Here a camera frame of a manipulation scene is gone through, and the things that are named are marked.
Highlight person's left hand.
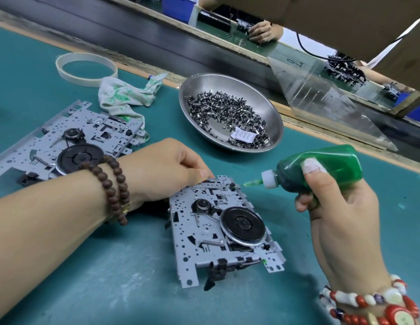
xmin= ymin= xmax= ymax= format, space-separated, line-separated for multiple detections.
xmin=118 ymin=137 xmax=214 ymax=204

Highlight person's right hand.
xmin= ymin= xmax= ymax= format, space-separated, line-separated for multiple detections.
xmin=294 ymin=159 xmax=394 ymax=295

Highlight green glue squeeze bottle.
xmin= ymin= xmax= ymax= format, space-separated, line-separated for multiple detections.
xmin=244 ymin=144 xmax=364 ymax=195

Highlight pile of small metal parts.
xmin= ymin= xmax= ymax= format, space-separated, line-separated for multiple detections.
xmin=186 ymin=91 xmax=272 ymax=149

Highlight white green-stained cloth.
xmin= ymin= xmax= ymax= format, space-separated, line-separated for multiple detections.
xmin=98 ymin=73 xmax=169 ymax=125

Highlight round metal bowl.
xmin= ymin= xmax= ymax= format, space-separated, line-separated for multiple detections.
xmin=178 ymin=73 xmax=284 ymax=153

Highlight black conveyor belt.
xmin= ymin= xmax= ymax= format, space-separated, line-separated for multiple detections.
xmin=0 ymin=0 xmax=420 ymax=167

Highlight finished mechanisms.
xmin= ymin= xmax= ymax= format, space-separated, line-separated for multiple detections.
xmin=325 ymin=54 xmax=367 ymax=85

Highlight person's left forearm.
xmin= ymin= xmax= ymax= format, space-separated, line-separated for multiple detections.
xmin=0 ymin=172 xmax=119 ymax=325

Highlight clear plastic sheet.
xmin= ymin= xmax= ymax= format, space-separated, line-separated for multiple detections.
xmin=267 ymin=54 xmax=399 ymax=152

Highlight blue plastic bin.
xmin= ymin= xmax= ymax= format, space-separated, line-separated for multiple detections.
xmin=406 ymin=101 xmax=420 ymax=125
xmin=161 ymin=0 xmax=199 ymax=24

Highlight black flat box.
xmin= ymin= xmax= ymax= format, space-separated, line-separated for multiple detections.
xmin=196 ymin=10 xmax=233 ymax=33

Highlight brown cardboard panel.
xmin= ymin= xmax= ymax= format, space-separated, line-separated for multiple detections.
xmin=217 ymin=0 xmax=420 ymax=92

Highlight brown bead bracelet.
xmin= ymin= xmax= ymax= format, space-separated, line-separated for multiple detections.
xmin=80 ymin=154 xmax=131 ymax=225

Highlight red white bead bracelet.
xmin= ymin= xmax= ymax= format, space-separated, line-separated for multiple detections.
xmin=318 ymin=273 xmax=420 ymax=325

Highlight white tape ring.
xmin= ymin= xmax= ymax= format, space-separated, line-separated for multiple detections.
xmin=55 ymin=52 xmax=119 ymax=88

